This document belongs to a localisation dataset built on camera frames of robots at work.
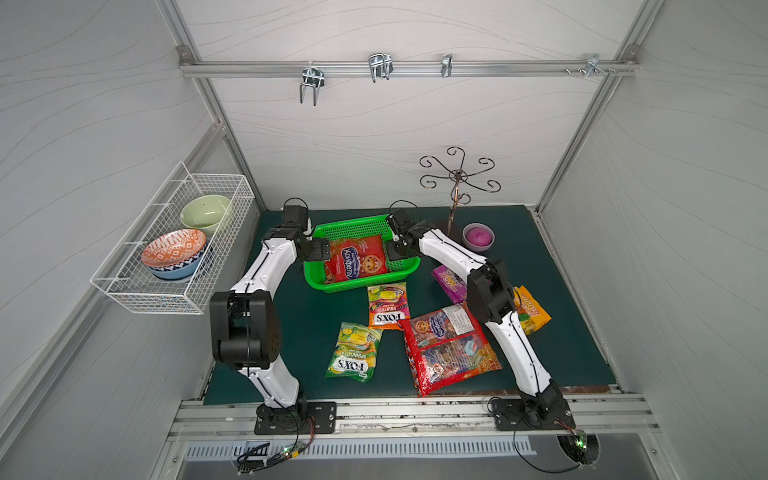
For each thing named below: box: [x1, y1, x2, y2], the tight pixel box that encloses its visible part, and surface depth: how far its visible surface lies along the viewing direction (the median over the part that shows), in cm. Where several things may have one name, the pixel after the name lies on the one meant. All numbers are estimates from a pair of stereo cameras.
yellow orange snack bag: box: [513, 285, 552, 335], surface depth 88 cm
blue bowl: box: [147, 240, 211, 280], surface depth 58 cm
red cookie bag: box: [324, 235, 389, 284], surface depth 101 cm
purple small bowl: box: [462, 222, 496, 252], surface depth 106 cm
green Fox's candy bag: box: [325, 322, 384, 383], surface depth 84 cm
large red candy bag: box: [398, 302, 502, 397], surface depth 83 cm
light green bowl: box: [180, 194, 231, 235], surface depth 73 cm
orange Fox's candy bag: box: [367, 282, 411, 331], surface depth 93 cm
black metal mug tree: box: [419, 146, 502, 235], surface depth 88 cm
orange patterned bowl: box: [141, 228, 207, 267], surface depth 64 cm
